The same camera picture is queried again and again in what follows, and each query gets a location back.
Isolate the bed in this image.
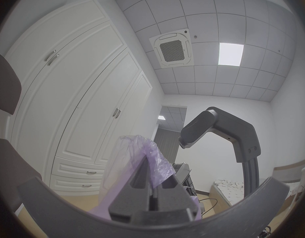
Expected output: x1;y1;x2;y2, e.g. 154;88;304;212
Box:
211;155;305;208

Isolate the purple plastic bag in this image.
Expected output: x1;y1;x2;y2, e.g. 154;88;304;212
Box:
89;134;202;222

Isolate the ceiling air conditioner unit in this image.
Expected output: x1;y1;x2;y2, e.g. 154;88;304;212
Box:
149;29;194;68

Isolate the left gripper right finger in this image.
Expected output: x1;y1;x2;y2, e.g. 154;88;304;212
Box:
149;174;201;222

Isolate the black cable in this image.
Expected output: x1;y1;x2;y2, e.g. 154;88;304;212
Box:
199;198;218;219

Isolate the white wardrobe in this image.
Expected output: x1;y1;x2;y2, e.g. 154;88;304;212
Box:
5;0;153;197

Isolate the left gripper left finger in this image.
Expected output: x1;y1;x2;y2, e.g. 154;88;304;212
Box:
108;155;153;222

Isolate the black equipment rack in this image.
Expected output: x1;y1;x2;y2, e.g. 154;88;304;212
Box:
172;162;198;197

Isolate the square ceiling light panel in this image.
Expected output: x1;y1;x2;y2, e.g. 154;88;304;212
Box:
218;42;244;66

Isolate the dark grey curtain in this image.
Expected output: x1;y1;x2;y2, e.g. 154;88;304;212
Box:
154;127;183;163

